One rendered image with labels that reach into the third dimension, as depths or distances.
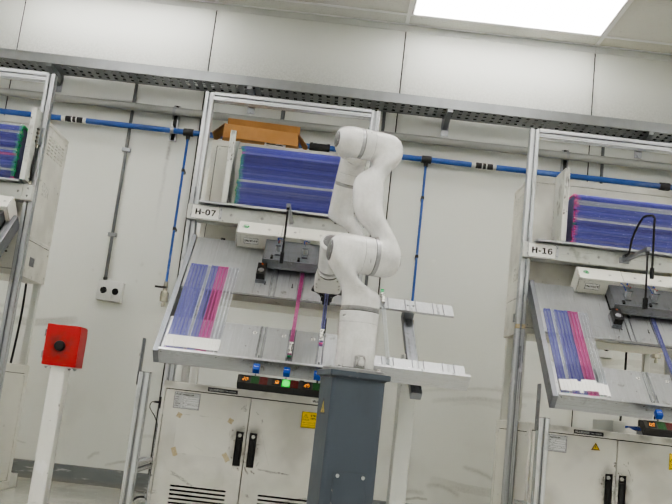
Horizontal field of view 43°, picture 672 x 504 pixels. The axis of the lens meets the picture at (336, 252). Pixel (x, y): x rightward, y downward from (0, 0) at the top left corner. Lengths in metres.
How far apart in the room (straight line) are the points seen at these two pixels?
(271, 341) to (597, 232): 1.49
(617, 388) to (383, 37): 3.00
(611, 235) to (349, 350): 1.62
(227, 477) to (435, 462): 1.94
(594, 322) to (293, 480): 1.36
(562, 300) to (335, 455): 1.51
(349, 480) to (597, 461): 1.33
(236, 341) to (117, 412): 2.09
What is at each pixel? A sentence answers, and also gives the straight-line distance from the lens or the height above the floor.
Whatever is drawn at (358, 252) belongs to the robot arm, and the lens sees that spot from 2.62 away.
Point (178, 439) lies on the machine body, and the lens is 3.49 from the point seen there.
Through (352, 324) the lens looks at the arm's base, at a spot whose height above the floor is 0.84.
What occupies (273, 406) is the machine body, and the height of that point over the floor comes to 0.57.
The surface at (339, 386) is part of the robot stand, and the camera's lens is 2.55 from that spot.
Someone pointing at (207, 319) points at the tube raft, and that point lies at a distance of 3.30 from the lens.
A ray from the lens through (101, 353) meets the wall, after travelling 5.26.
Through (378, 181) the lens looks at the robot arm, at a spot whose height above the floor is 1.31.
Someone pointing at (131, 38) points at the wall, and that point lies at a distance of 5.70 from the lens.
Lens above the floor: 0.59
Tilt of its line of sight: 10 degrees up
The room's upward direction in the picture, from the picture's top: 7 degrees clockwise
